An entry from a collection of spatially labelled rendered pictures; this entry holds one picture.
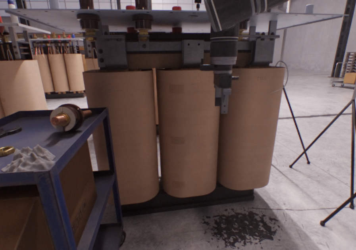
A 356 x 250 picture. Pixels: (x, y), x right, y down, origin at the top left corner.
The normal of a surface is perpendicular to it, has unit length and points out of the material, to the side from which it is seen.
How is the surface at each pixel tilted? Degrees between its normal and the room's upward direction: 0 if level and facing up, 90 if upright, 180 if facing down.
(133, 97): 90
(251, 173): 90
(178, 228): 0
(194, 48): 90
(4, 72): 90
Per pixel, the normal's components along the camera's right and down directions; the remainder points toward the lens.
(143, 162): 0.48, 0.27
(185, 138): 0.15, 0.31
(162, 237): -0.02, -0.95
